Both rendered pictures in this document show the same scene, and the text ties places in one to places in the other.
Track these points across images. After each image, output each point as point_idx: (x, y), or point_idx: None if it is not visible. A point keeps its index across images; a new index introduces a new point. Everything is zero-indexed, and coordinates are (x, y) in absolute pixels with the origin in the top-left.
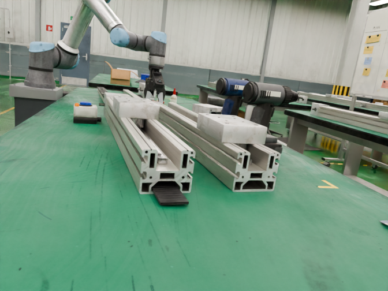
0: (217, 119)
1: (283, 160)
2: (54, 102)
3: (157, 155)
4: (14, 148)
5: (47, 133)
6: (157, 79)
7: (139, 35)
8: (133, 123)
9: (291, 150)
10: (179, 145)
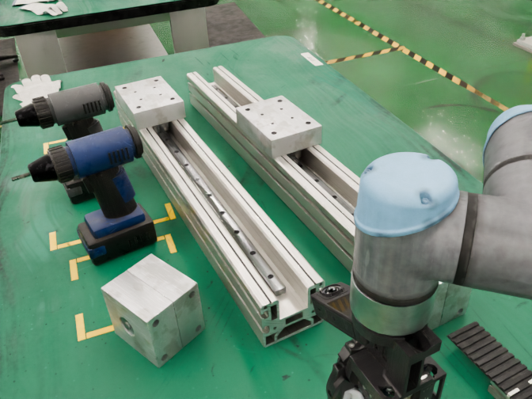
0: (164, 85)
1: (59, 188)
2: None
3: (213, 71)
4: (363, 114)
5: (389, 152)
6: (341, 288)
7: (507, 180)
8: (254, 100)
9: (4, 239)
10: (199, 76)
